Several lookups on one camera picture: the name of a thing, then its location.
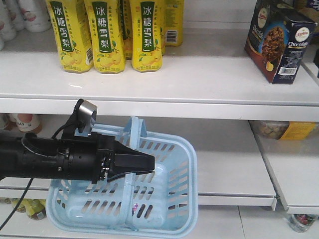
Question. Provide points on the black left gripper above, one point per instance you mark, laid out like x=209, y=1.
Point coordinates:
x=91, y=159

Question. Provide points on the light blue plastic basket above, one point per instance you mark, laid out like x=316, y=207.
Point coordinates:
x=162, y=204

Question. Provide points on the chocolate cookie box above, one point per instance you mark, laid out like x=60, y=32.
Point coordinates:
x=277, y=40

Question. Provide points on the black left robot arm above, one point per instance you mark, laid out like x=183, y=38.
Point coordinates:
x=31, y=157

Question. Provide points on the jar bottom left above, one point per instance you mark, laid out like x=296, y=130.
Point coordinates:
x=34, y=208

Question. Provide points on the peach label bottle lower shelf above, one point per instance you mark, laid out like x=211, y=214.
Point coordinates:
x=27, y=122

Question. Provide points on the yellow pear drink bottle middle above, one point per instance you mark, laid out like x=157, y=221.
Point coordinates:
x=106, y=35

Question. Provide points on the yellow pear drink bottle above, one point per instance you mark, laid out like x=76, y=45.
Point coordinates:
x=72, y=34
x=146, y=23
x=106, y=35

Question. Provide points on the white upper shelf board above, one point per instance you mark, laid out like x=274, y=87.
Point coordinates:
x=209, y=77

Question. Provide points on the yellow pear drink bottle right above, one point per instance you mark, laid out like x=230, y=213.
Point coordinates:
x=146, y=23

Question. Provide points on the yellow pear drink bottle left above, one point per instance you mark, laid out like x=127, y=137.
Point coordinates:
x=72, y=34

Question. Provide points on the yellow drink bottle rear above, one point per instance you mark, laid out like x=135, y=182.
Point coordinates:
x=173, y=19

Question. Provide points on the yellow snack packet lower shelf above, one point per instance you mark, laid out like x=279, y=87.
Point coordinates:
x=285, y=130

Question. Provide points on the white peach drink bottle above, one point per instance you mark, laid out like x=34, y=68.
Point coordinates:
x=35, y=14

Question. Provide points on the glass jar bottom right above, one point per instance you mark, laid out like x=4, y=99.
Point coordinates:
x=302, y=222

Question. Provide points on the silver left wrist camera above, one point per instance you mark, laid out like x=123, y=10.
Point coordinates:
x=85, y=117

